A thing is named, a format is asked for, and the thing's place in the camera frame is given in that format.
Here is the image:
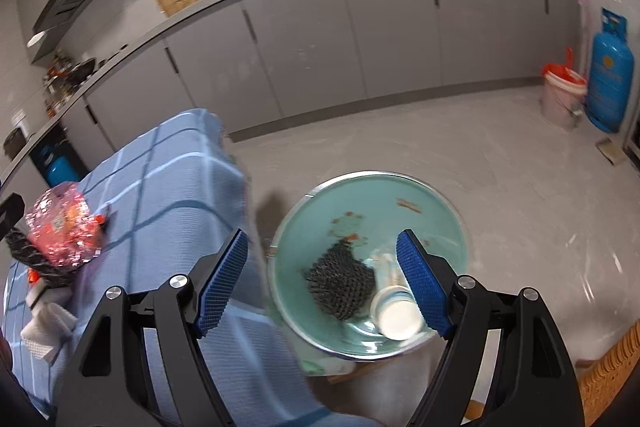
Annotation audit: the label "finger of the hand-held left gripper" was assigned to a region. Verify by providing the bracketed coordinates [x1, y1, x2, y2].
[0, 193, 26, 239]

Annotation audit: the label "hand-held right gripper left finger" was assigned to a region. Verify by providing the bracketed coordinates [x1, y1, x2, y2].
[55, 228, 249, 427]

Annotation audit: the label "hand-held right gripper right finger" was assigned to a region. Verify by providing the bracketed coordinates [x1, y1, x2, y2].
[396, 229, 586, 427]

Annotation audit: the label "shiny red snack wrapper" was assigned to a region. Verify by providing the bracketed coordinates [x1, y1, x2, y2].
[25, 183, 111, 269]

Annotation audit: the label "light green basin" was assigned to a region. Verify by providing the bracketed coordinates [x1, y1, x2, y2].
[267, 170, 471, 360]

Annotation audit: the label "white foam pieces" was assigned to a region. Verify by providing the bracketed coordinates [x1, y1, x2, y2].
[21, 302, 78, 363]

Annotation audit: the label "white paper cup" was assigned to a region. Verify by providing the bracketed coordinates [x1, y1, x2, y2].
[369, 285, 426, 341]

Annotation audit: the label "small blue gas cylinder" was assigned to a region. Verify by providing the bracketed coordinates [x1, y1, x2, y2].
[42, 147, 81, 188]

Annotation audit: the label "black pot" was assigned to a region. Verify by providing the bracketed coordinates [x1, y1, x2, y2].
[2, 127, 28, 160]

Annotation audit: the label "blue plaid cloth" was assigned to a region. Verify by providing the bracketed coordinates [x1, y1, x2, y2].
[0, 108, 346, 427]

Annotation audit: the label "row of seasoning bottles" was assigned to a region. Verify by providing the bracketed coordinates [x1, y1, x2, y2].
[42, 52, 71, 108]

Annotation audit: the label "black wok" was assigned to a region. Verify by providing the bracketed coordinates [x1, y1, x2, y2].
[65, 59, 98, 82]

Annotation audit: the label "wicker chair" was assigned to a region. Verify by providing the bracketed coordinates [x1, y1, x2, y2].
[462, 333, 632, 427]

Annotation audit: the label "white bucket with red bag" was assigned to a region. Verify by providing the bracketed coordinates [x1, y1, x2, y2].
[540, 63, 588, 131]

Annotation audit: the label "cardboard piece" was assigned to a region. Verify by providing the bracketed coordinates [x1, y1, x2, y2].
[596, 138, 626, 166]

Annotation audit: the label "grey kitchen cabinet counter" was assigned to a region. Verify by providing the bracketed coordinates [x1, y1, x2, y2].
[0, 0, 581, 208]

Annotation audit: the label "tall blue gas cylinder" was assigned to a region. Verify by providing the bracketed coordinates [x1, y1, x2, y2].
[586, 7, 635, 134]

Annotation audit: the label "pink mop stick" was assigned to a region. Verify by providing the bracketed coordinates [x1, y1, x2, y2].
[575, 0, 591, 78]

